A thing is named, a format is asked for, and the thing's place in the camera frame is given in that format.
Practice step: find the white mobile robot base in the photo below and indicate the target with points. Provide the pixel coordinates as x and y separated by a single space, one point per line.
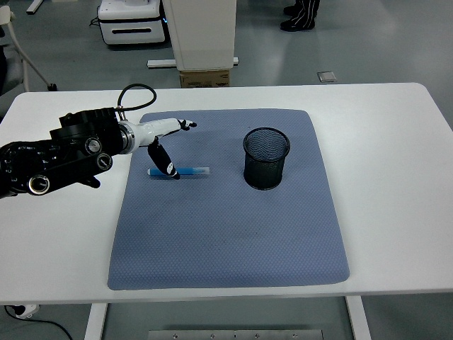
131 21

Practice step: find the white power strip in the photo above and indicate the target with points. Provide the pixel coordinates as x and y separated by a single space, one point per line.
28 311

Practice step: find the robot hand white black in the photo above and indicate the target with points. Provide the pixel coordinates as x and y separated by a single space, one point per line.
155 128

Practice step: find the white column pedestal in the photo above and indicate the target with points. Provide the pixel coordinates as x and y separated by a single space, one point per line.
203 32

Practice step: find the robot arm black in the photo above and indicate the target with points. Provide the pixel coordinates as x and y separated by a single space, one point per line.
78 141

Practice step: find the white furniture foot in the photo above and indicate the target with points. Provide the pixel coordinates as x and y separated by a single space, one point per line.
34 6

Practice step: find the grey metal floor plate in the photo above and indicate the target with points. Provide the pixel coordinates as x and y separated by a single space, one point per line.
326 76

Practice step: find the white tube chair frame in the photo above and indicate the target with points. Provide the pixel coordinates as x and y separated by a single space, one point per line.
27 74

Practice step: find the black mesh pen holder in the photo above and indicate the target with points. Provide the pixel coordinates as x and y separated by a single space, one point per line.
263 173

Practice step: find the brown cardboard box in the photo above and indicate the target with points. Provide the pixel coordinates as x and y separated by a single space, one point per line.
203 78

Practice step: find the white table leg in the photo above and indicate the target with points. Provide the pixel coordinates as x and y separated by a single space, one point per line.
358 318
95 322

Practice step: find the grey pedestal foot bar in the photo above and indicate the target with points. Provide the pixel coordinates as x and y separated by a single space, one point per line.
161 63

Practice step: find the blue textured mat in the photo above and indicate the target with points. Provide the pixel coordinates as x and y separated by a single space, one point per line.
226 230

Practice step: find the person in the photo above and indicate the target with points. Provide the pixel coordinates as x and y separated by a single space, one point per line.
301 17

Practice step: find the blue marker with clear cap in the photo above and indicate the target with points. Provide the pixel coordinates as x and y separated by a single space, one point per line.
193 171

